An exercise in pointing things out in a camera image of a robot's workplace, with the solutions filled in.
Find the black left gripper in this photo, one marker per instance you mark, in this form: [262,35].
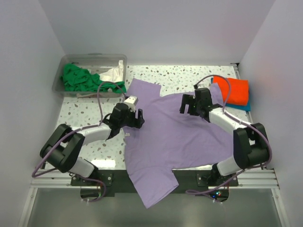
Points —
[138,122]

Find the green t shirt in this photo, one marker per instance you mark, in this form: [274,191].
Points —
[76,79]

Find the teal folded t shirt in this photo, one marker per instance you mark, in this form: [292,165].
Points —
[241,107]

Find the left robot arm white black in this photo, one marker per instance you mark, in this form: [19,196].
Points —
[63,147]

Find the clear plastic bin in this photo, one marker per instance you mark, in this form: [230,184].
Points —
[97,63]

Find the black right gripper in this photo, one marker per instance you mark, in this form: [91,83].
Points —
[187,99]

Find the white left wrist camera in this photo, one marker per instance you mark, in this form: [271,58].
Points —
[131,102]

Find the purple t shirt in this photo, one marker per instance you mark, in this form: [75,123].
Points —
[168,140]

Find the white t shirt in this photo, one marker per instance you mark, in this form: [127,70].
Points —
[115,74]

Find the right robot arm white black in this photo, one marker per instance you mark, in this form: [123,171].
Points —
[250,143]

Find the orange folded t shirt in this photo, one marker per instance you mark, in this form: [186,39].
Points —
[236,91]

